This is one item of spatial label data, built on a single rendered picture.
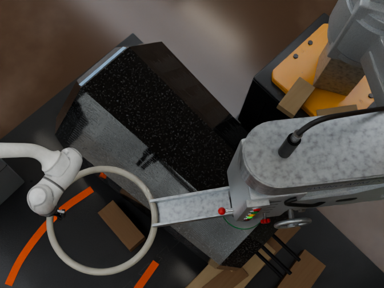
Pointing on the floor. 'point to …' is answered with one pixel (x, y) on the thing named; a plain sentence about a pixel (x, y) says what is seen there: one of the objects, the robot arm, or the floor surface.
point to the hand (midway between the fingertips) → (54, 216)
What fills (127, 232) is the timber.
